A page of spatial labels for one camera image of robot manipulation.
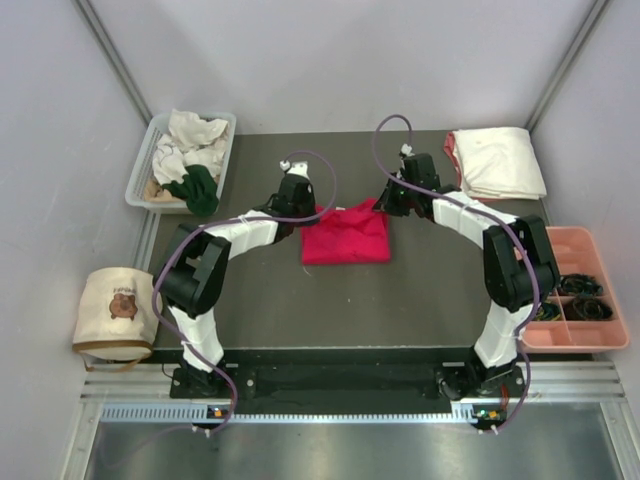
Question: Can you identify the tan shirt in basket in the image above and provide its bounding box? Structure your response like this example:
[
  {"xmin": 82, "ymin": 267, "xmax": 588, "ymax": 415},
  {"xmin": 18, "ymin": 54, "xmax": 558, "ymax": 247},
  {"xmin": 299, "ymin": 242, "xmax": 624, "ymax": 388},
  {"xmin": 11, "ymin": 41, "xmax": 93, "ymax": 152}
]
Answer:
[{"xmin": 143, "ymin": 179, "xmax": 186, "ymax": 208}]

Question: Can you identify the pink divided plastic tray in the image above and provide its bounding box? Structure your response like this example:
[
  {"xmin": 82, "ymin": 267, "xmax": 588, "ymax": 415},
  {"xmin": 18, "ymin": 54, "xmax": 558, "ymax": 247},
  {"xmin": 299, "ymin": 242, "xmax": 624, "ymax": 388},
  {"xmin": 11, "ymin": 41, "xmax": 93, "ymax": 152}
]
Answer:
[{"xmin": 523, "ymin": 227, "xmax": 629, "ymax": 354}]

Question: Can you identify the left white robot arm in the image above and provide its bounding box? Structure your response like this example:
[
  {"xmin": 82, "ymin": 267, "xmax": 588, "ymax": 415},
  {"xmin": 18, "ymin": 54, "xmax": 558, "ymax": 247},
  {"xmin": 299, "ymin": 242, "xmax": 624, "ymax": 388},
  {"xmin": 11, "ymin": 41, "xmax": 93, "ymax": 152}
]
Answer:
[{"xmin": 154, "ymin": 173, "xmax": 318, "ymax": 397}]

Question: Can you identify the red t-shirt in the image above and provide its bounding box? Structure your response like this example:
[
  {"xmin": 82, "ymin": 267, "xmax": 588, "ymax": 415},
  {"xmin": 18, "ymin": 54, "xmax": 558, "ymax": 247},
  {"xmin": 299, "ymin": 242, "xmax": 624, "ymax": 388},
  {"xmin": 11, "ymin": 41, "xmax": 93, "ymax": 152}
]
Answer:
[{"xmin": 301, "ymin": 198, "xmax": 391, "ymax": 266}]

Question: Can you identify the dark rolled item front-left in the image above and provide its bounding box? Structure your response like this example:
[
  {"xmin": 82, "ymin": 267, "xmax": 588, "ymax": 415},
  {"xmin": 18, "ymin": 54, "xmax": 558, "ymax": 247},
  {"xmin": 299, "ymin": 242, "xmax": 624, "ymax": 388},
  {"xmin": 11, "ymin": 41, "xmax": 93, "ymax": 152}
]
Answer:
[{"xmin": 534, "ymin": 301, "xmax": 562, "ymax": 322}]

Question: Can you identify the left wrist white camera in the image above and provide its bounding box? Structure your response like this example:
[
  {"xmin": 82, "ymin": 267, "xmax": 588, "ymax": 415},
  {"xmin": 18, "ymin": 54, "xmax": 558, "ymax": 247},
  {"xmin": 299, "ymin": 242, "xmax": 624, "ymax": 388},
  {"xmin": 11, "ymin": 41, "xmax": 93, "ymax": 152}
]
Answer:
[{"xmin": 279, "ymin": 160, "xmax": 309, "ymax": 179}]

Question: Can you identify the cream fabric bear bag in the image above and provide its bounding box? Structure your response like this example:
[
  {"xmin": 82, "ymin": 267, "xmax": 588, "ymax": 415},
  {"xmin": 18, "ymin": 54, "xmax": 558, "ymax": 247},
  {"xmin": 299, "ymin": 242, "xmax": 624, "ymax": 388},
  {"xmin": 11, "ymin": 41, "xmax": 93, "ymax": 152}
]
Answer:
[{"xmin": 72, "ymin": 267, "xmax": 163, "ymax": 373}]

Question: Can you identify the cream crumpled shirt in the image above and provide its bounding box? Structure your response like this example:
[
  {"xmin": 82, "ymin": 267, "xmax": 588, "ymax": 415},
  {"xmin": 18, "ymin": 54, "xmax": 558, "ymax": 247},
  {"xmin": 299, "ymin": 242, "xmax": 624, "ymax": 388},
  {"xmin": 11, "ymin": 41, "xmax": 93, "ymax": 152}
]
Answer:
[{"xmin": 168, "ymin": 109, "xmax": 229, "ymax": 149}]

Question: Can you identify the dark rolled item front-right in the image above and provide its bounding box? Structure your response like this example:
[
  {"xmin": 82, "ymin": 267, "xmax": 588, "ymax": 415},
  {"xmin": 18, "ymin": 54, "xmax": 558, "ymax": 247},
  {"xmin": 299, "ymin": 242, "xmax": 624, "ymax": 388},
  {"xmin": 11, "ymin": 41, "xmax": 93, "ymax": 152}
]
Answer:
[{"xmin": 565, "ymin": 297, "xmax": 613, "ymax": 321}]

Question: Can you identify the dark rolled item back-right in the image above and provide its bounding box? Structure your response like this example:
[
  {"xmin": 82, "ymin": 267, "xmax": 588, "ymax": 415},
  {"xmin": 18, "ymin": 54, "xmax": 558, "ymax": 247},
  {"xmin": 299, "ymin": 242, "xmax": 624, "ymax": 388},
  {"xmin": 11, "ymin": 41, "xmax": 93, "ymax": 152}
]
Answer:
[{"xmin": 557, "ymin": 273, "xmax": 604, "ymax": 297}]

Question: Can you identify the grey slotted cable duct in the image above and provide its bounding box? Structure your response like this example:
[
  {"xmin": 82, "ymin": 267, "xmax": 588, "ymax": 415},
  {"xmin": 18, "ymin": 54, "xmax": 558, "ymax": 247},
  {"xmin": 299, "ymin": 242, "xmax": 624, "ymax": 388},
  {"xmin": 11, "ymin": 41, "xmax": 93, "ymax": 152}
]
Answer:
[{"xmin": 101, "ymin": 403, "xmax": 477, "ymax": 424}]

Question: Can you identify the dark green shirt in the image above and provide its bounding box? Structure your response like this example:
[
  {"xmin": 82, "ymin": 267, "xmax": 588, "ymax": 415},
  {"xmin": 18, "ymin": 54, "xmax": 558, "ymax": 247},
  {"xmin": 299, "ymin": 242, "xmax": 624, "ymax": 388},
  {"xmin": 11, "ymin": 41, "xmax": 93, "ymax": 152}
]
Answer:
[{"xmin": 161, "ymin": 165, "xmax": 219, "ymax": 217}]

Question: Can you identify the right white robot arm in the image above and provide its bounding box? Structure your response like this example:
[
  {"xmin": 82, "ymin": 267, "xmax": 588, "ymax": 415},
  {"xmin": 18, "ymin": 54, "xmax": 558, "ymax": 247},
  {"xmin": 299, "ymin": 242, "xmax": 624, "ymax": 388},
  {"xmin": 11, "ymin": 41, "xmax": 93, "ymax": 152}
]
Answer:
[{"xmin": 374, "ymin": 144, "xmax": 560, "ymax": 396}]

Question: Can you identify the white plastic laundry basket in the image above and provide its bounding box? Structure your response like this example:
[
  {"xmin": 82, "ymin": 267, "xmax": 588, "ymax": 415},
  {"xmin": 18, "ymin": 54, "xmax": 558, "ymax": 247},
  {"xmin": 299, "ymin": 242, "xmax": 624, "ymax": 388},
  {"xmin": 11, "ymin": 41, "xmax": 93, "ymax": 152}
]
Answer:
[{"xmin": 125, "ymin": 111, "xmax": 237, "ymax": 215}]

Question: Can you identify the wrist white camera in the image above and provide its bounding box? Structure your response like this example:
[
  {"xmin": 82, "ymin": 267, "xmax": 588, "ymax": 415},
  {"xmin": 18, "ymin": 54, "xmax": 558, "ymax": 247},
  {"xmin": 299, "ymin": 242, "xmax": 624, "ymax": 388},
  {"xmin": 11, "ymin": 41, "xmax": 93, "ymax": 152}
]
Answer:
[
  {"xmin": 279, "ymin": 160, "xmax": 309, "ymax": 179},
  {"xmin": 399, "ymin": 143, "xmax": 414, "ymax": 160}
]

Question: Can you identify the white printed crumpled shirt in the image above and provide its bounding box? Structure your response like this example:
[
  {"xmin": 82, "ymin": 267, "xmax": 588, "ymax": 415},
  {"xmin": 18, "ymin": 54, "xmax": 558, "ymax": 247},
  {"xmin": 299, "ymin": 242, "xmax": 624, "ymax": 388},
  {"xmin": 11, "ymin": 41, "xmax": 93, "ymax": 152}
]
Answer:
[{"xmin": 152, "ymin": 134, "xmax": 228, "ymax": 185}]

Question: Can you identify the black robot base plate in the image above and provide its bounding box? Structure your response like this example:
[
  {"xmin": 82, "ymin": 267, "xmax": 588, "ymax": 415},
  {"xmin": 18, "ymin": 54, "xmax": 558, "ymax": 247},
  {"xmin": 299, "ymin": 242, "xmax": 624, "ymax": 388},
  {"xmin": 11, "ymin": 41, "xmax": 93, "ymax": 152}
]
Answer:
[{"xmin": 170, "ymin": 347, "xmax": 524, "ymax": 414}]

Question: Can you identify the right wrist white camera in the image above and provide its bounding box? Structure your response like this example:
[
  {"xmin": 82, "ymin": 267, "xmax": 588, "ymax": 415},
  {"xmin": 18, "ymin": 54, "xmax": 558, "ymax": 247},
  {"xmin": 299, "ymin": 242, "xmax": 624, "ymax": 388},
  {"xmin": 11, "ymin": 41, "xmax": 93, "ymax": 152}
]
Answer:
[{"xmin": 399, "ymin": 143, "xmax": 414, "ymax": 160}]

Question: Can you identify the folded pink t-shirt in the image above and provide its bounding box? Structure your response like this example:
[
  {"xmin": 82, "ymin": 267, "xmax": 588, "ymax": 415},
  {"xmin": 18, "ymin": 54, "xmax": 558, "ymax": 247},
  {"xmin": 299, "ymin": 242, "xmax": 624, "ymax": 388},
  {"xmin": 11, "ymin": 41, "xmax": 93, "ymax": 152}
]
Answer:
[{"xmin": 443, "ymin": 132, "xmax": 495, "ymax": 203}]

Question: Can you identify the folded cream t-shirt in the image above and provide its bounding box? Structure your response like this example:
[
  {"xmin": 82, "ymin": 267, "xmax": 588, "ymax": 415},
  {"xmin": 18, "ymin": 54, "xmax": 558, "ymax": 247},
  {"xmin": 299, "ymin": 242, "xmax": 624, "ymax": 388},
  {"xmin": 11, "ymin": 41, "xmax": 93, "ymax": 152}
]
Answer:
[{"xmin": 451, "ymin": 127, "xmax": 547, "ymax": 200}]

